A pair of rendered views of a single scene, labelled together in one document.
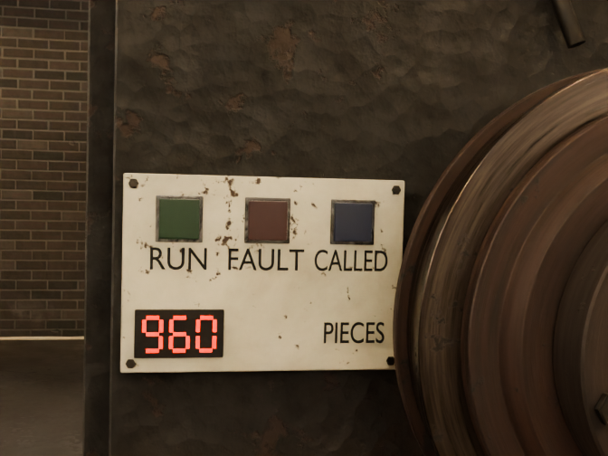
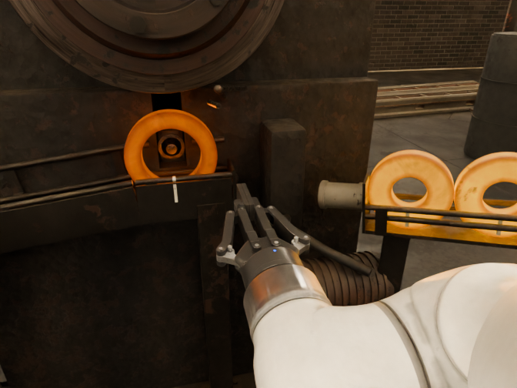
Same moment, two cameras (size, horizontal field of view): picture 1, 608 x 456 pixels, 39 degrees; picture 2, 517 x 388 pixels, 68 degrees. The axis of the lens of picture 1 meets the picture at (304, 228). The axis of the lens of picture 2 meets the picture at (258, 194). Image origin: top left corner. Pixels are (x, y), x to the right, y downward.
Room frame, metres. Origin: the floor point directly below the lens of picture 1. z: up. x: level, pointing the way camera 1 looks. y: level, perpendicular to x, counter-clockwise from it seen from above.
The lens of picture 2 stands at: (0.02, -0.46, 1.01)
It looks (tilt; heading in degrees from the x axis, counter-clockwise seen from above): 25 degrees down; 357
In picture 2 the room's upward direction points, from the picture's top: straight up
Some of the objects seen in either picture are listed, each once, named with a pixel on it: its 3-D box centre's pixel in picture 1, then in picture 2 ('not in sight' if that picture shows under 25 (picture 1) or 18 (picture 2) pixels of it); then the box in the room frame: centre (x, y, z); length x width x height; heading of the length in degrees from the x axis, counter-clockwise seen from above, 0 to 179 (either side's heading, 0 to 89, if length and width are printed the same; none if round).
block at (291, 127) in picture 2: not in sight; (281, 175); (0.81, -0.55, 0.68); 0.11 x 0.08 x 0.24; 10
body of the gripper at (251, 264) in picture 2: not in sight; (269, 264); (0.41, -0.49, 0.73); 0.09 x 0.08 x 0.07; 11
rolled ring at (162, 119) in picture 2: not in sight; (171, 155); (0.76, -0.32, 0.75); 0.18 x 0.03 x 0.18; 99
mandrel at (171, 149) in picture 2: not in sight; (171, 138); (0.92, -0.29, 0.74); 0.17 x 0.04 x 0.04; 10
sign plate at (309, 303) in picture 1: (264, 273); not in sight; (0.80, 0.04, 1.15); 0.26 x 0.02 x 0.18; 100
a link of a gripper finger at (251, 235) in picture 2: not in sight; (248, 234); (0.47, -0.47, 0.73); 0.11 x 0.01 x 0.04; 12
